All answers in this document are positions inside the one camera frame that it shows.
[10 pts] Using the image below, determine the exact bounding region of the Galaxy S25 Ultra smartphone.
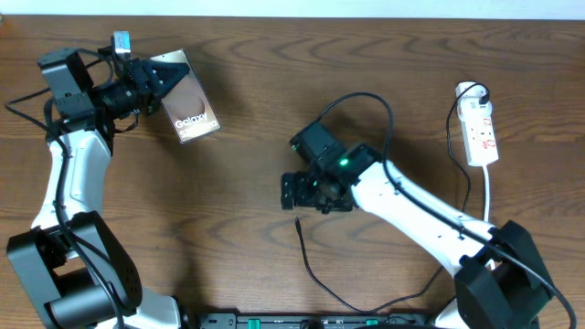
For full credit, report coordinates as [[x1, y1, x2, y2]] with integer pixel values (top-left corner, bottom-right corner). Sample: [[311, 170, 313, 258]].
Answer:
[[152, 49, 221, 143]]

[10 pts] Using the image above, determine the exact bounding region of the black USB charging cable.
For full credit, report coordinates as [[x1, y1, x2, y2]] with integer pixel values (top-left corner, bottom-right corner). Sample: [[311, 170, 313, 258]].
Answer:
[[294, 81, 492, 315]]

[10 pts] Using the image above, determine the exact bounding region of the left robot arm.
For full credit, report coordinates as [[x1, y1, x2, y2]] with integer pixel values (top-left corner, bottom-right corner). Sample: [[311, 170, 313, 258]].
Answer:
[[6, 47, 197, 328]]

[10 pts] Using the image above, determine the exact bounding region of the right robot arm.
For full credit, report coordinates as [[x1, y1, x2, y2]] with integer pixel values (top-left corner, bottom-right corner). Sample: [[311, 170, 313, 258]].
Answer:
[[282, 122, 553, 329]]

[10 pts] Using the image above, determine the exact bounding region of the white USB charger adapter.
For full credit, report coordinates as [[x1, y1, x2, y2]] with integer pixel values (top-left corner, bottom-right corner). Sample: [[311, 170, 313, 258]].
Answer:
[[455, 81, 491, 105]]

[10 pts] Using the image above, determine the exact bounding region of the white power strip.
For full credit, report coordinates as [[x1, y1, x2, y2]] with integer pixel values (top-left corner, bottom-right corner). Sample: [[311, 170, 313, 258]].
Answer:
[[457, 97, 499, 167]]

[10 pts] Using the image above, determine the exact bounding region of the black left camera cable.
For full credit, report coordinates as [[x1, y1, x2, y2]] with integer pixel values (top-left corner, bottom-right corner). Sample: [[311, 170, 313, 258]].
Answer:
[[4, 45, 141, 329]]

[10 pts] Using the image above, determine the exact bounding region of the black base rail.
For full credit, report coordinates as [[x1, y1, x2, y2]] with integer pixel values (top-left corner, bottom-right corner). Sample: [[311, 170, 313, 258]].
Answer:
[[197, 313, 431, 329]]

